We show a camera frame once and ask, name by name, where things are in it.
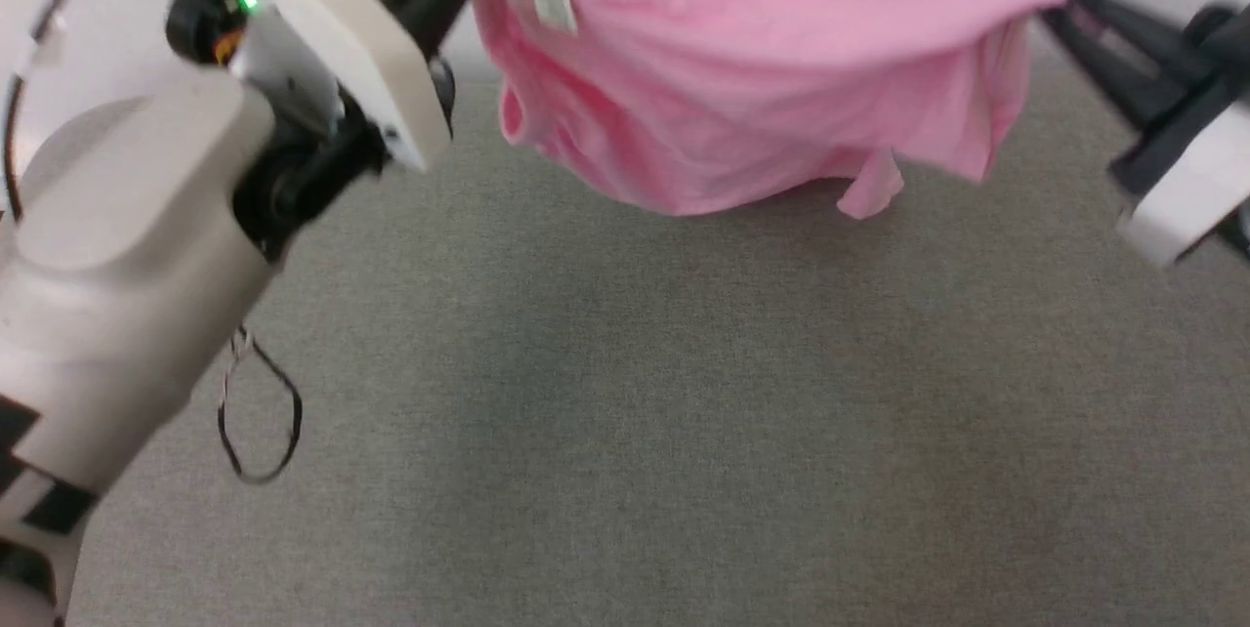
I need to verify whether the grey fabric sofa seat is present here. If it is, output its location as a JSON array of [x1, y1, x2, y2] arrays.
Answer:
[[59, 41, 1250, 627]]

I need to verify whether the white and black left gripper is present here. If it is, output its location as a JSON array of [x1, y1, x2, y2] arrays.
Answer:
[[230, 0, 505, 262]]

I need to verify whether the thin black looped cable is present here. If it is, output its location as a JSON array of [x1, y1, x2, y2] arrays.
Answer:
[[216, 324, 305, 485]]

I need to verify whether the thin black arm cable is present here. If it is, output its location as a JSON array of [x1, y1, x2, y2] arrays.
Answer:
[[0, 0, 133, 223]]

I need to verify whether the pink t-shirt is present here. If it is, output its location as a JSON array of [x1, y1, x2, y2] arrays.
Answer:
[[444, 0, 1070, 221]]

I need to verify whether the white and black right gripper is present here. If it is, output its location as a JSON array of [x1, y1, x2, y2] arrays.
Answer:
[[1038, 0, 1250, 269]]

